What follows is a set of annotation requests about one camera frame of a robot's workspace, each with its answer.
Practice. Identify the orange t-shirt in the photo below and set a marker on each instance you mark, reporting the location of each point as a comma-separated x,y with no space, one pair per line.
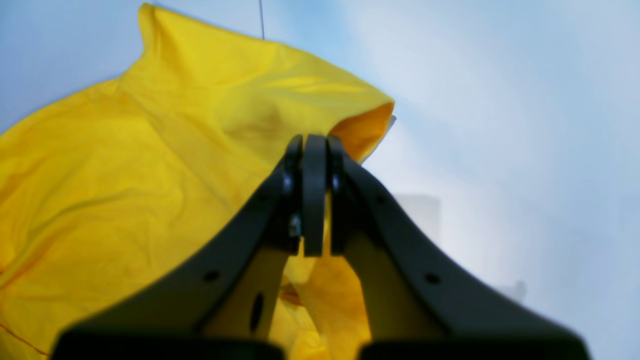
110,188

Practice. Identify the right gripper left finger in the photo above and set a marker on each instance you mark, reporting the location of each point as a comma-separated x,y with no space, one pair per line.
223,289

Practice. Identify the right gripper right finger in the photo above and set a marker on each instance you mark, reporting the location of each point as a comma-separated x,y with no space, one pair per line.
413,291

